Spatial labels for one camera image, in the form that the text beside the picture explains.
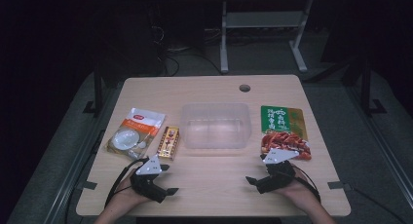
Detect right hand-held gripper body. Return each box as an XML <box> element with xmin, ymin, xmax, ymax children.
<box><xmin>256</xmin><ymin>149</ymin><xmax>300</xmax><ymax>195</ymax></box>

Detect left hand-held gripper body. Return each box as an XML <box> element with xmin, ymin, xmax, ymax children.
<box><xmin>130</xmin><ymin>154</ymin><xmax>169</xmax><ymax>205</ymax></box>

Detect small gold and red box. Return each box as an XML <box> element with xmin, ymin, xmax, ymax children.
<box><xmin>157</xmin><ymin>126</ymin><xmax>180</xmax><ymax>162</ymax></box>

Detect green and red seasoning packet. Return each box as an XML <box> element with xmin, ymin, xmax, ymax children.
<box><xmin>260</xmin><ymin>105</ymin><xmax>313</xmax><ymax>161</ymax></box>

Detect white and orange packet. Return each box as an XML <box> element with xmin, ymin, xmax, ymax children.
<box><xmin>106</xmin><ymin>107</ymin><xmax>167</xmax><ymax>161</ymax></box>

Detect clear plastic container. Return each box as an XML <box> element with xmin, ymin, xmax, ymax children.
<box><xmin>179</xmin><ymin>102</ymin><xmax>252</xmax><ymax>150</ymax></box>

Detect person's right hand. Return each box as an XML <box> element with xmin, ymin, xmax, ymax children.
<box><xmin>276</xmin><ymin>165</ymin><xmax>318</xmax><ymax>208</ymax></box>

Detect person's left hand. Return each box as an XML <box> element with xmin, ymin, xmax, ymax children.
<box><xmin>110</xmin><ymin>178</ymin><xmax>152</xmax><ymax>212</ymax></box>

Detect black tape strip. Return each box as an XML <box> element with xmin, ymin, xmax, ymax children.
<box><xmin>76</xmin><ymin>180</ymin><xmax>98</xmax><ymax>191</ymax></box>
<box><xmin>326</xmin><ymin>180</ymin><xmax>353</xmax><ymax>191</ymax></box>

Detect black metal stand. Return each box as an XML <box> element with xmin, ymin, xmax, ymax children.
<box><xmin>359</xmin><ymin>57</ymin><xmax>388</xmax><ymax>118</ymax></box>
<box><xmin>82</xmin><ymin>61</ymin><xmax>105</xmax><ymax>118</ymax></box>

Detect left hand-held gripper black cable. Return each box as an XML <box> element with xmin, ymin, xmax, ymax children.
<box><xmin>104</xmin><ymin>157</ymin><xmax>150</xmax><ymax>208</ymax></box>

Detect hand-held gripper black cable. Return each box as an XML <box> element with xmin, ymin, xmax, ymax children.
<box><xmin>291</xmin><ymin>165</ymin><xmax>322</xmax><ymax>204</ymax></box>
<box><xmin>104</xmin><ymin>157</ymin><xmax>150</xmax><ymax>208</ymax></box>

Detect right hand-held gripper black cable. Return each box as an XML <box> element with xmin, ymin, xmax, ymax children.
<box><xmin>291</xmin><ymin>165</ymin><xmax>322</xmax><ymax>204</ymax></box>

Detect grey metal rail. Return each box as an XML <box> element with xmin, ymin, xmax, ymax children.
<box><xmin>42</xmin><ymin>130</ymin><xmax>108</xmax><ymax>224</ymax></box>
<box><xmin>344</xmin><ymin>87</ymin><xmax>413</xmax><ymax>199</ymax></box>

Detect thin black floor cable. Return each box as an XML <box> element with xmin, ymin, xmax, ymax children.
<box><xmin>352</xmin><ymin>186</ymin><xmax>402</xmax><ymax>224</ymax></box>

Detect tangle of black floor cables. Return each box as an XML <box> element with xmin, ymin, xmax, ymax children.
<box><xmin>152</xmin><ymin>22</ymin><xmax>225</xmax><ymax>77</ymax></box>

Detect white metal table frame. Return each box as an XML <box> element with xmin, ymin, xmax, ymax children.
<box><xmin>219</xmin><ymin>0</ymin><xmax>315</xmax><ymax>74</ymax></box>

